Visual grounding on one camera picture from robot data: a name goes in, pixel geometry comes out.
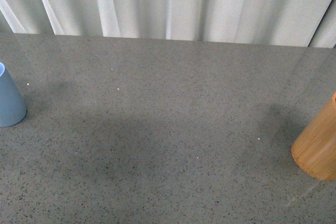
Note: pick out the blue cup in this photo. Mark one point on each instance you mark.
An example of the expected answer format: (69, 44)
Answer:
(13, 109)

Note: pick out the bamboo chopstick holder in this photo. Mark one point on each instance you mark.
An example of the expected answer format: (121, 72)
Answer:
(314, 149)

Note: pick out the white curtain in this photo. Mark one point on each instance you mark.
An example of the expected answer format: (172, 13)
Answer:
(273, 22)

